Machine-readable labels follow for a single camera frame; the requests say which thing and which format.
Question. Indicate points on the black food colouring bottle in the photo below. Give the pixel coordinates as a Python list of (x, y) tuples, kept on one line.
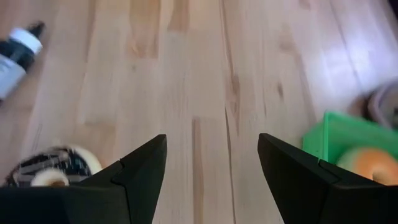
[(18, 53)]

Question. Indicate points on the green plastic basket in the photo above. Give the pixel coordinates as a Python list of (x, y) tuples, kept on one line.
[(342, 133)]

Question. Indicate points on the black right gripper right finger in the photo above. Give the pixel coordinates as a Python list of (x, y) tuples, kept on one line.
[(298, 189)]

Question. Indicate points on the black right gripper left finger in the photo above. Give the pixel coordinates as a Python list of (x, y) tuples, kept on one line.
[(136, 186)]

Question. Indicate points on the chocolate frosted toy donut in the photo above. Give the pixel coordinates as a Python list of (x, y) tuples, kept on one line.
[(46, 165)]

